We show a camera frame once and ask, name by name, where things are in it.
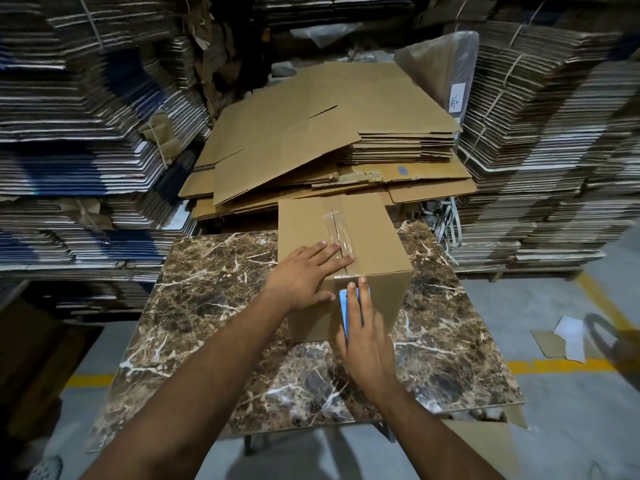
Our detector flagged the person's left hand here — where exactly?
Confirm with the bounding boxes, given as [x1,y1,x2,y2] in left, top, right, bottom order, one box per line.
[262,241,356,312]

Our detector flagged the person's right hand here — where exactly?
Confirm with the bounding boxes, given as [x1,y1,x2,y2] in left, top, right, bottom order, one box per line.
[335,277,402,398]

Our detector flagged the blue tape smoothing tool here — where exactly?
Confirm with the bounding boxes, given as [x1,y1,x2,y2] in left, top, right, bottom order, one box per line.
[338,288,372,340]

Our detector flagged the brown cardboard box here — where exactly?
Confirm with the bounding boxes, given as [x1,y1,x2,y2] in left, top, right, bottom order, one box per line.
[276,193,415,344]

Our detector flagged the person's left forearm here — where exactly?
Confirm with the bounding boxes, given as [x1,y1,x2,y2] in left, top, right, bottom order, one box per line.
[79,290,292,480]

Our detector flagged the person's right forearm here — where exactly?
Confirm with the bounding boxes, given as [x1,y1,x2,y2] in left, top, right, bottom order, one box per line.
[376,390,506,480]

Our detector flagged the clear packing tape strip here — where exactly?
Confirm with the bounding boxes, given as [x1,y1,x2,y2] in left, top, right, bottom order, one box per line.
[322,205,356,261]

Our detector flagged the wooden pallet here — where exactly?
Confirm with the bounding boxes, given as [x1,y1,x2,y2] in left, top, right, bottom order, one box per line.
[459,266,587,284]

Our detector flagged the pile of flat brown cardboard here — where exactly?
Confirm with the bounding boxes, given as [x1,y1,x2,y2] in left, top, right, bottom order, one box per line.
[178,61,479,221]

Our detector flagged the brown cardboard sheet under table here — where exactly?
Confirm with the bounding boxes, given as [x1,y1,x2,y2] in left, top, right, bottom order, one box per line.
[440,404,529,480]

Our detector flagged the brown cardboard scrap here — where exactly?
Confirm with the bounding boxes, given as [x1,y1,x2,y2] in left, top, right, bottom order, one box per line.
[530,329,569,360]

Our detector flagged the white paper sheet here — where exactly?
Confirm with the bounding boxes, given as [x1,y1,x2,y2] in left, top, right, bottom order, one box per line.
[553,316,587,364]

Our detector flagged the plastic-wrapped cardboard bundle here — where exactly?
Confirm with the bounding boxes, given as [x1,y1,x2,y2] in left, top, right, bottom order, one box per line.
[394,31,481,126]

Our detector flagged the clear plastic sheet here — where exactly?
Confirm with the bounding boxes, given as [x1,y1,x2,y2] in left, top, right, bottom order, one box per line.
[289,22,364,49]

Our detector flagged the stack of blue-white flat cartons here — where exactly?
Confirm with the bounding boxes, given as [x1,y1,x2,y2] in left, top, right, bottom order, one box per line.
[0,0,213,315]

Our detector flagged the leaning brown cardboard sheets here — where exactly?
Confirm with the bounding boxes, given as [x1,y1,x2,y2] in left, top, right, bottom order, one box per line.
[0,295,103,443]

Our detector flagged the white perforated shoe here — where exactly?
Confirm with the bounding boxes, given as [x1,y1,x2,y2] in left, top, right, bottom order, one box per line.
[27,455,65,480]

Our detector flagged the bundle of white strapping bands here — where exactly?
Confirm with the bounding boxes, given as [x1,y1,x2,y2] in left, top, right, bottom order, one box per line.
[419,197,460,266]

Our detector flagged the stack of strapped flat cartons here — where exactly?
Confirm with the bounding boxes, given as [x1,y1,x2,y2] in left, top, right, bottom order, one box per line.
[447,20,640,275]

